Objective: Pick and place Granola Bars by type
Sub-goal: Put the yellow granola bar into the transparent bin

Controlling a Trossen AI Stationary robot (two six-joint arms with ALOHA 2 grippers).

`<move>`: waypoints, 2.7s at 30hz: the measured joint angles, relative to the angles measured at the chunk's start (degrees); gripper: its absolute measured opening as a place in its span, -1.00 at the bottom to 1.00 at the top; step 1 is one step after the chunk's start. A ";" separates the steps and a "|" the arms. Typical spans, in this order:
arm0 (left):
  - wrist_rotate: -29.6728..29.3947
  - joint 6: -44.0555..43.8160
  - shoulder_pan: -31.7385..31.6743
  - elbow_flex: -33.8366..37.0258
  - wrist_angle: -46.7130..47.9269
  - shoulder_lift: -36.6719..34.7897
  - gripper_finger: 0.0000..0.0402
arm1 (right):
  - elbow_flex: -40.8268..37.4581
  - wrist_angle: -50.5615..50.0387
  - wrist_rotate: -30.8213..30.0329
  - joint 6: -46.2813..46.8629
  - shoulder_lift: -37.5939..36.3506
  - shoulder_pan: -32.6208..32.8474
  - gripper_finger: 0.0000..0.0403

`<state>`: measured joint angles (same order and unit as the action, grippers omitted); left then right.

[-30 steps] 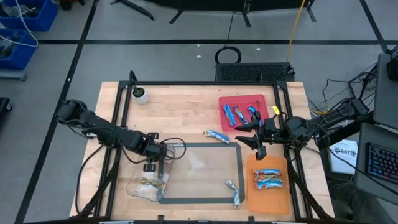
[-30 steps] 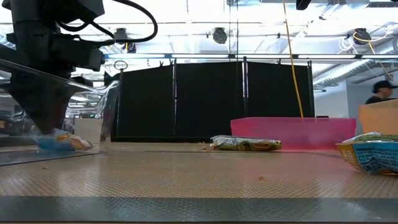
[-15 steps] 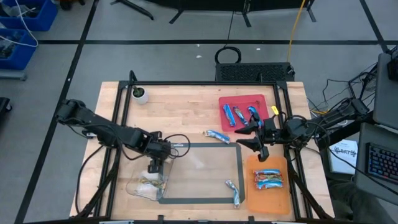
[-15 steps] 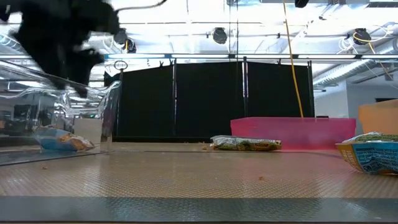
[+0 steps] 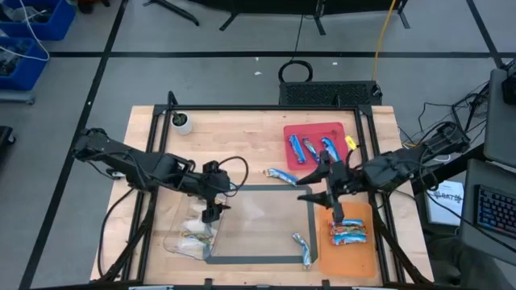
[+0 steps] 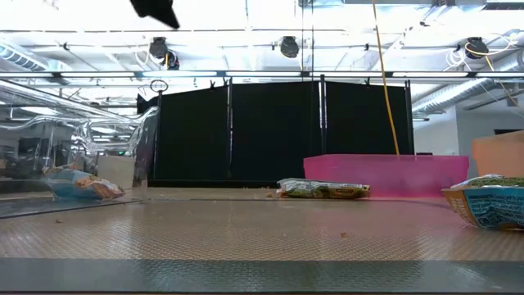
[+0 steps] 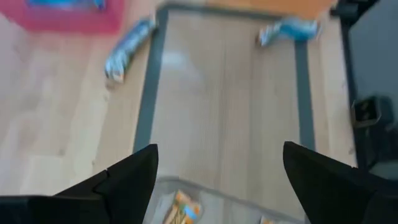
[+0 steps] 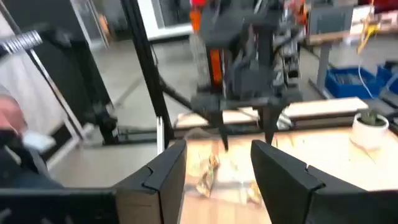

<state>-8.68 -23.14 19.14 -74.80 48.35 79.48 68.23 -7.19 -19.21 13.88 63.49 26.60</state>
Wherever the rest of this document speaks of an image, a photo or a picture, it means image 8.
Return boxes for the wooden workbench grey legs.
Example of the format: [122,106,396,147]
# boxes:
[306,4,398,91]

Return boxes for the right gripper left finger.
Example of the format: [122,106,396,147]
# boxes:
[113,139,187,224]

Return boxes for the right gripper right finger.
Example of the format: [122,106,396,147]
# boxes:
[251,139,369,224]

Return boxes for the blue plastic storage bin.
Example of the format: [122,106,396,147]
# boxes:
[376,60,398,94]
[325,67,382,99]

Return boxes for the white cable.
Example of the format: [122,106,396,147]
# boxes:
[357,62,374,99]

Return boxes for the black camera tripod stand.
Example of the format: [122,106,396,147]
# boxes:
[29,27,121,146]

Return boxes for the clear plastic bin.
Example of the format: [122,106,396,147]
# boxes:
[183,127,274,206]

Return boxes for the black aluminium frame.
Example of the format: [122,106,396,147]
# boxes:
[93,0,371,156]

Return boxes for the person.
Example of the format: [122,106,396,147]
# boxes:
[0,85,63,189]

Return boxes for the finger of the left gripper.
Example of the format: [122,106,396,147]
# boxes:
[259,107,285,146]
[213,108,231,152]

